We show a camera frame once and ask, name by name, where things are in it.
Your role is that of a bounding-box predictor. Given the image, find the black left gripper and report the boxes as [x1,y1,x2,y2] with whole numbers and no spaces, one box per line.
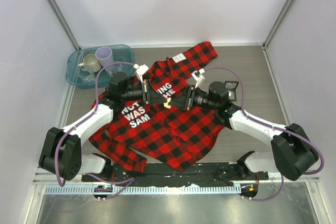
[121,80,167,105]

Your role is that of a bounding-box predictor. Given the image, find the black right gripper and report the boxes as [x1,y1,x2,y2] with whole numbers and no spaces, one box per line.
[169,85,218,111]

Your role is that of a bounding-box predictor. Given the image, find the red black plaid shirt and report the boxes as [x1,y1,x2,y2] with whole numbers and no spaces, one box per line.
[89,41,223,172]

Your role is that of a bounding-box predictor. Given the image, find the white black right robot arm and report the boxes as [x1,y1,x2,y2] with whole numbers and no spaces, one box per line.
[167,81,322,181]

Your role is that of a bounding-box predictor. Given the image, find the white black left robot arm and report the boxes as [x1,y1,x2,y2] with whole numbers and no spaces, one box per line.
[39,72,170,186]

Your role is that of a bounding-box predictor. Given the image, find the clear drinking glass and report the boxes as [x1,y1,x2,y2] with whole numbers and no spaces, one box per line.
[105,61,122,76]

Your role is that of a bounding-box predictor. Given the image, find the small black jewellery box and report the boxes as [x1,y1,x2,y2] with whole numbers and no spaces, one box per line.
[224,81,239,102]

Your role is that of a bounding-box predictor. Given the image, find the teal plastic bin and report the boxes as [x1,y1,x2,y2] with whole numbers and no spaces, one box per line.
[66,44,135,89]

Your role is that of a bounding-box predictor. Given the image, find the lilac plastic cup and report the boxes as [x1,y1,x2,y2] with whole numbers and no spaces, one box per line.
[95,47,114,67]

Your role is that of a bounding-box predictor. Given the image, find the clear plastic cup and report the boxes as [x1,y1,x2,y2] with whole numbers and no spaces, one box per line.
[77,67,96,83]

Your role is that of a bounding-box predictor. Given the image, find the grey ribbed ceramic mug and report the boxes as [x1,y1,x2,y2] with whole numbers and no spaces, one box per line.
[78,54,102,73]

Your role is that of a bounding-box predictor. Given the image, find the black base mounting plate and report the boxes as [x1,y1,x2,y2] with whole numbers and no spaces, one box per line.
[96,162,269,187]

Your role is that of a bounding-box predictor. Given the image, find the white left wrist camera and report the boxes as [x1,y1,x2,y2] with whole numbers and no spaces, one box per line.
[133,64,149,83]

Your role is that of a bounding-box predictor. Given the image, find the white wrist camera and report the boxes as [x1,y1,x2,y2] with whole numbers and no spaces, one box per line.
[133,64,149,83]
[192,68,205,88]

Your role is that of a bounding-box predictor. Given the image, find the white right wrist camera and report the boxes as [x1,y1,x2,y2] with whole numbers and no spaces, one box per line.
[192,68,205,88]

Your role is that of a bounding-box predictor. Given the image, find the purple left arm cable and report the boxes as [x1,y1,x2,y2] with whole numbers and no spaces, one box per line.
[55,61,140,201]

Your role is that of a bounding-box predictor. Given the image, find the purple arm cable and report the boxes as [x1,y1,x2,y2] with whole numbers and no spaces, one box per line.
[55,61,140,201]
[204,66,325,202]

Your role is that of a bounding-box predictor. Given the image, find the white slotted cable duct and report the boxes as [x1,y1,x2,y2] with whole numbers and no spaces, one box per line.
[45,184,241,195]

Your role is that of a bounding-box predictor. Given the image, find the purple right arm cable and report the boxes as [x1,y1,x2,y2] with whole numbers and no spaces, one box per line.
[204,66,325,202]

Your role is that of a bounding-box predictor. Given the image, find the aluminium front frame rail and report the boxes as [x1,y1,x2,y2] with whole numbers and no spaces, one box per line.
[32,168,319,185]

